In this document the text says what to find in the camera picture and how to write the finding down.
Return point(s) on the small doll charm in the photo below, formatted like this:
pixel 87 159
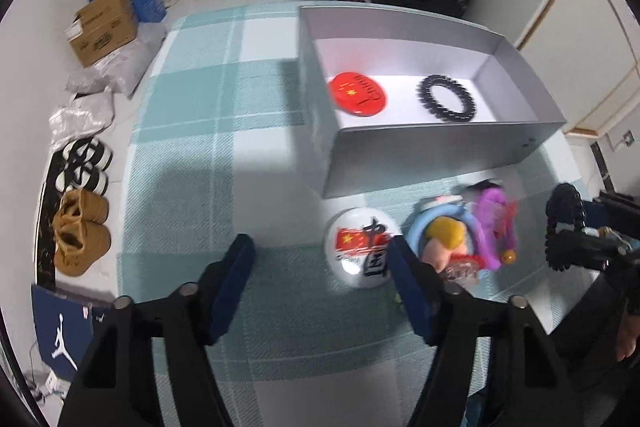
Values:
pixel 445 232

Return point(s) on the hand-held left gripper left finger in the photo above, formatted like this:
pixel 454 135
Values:
pixel 232 277

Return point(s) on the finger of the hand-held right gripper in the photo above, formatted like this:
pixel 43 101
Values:
pixel 620 212
pixel 585 249

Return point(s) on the black white slipper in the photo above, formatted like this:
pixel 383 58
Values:
pixel 82 182
pixel 90 154

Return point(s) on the clear plastic bag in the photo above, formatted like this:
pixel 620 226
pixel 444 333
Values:
pixel 82 117

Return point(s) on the red mushroom hair clip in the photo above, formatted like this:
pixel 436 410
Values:
pixel 462 269

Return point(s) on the teal checkered tablecloth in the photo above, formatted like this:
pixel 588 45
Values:
pixel 210 132

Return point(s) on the brown suede shoe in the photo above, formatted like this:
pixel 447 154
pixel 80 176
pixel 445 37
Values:
pixel 82 209
pixel 82 252

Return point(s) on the white round badge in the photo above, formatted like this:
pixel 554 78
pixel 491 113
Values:
pixel 350 257

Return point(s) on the white wardrobe gold trim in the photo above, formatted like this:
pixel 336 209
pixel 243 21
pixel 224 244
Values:
pixel 590 57

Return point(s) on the grey cardboard box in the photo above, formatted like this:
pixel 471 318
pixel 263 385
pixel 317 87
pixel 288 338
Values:
pixel 425 152

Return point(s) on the wall socket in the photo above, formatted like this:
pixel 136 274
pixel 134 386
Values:
pixel 625 139

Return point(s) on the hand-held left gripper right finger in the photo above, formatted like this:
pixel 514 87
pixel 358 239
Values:
pixel 407 287

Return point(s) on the person's right hand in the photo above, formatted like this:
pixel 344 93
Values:
pixel 629 337

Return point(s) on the red round badge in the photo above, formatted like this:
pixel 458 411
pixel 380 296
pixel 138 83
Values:
pixel 357 94

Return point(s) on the large grey plastic parcel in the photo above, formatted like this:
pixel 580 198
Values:
pixel 120 67

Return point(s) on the brown cardboard box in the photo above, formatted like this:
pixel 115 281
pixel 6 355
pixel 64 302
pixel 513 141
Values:
pixel 102 27

